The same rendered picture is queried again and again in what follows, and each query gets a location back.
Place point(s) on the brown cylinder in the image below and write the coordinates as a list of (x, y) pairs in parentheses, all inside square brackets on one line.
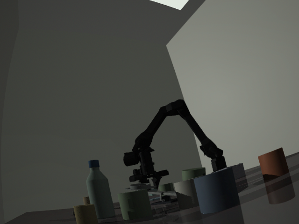
[(273, 164)]

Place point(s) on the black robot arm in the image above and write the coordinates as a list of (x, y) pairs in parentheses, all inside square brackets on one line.
[(143, 141)]

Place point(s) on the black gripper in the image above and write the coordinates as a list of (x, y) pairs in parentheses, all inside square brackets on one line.
[(148, 169)]

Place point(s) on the grey-green bottle with blue cap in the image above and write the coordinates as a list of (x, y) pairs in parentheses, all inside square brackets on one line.
[(99, 191)]

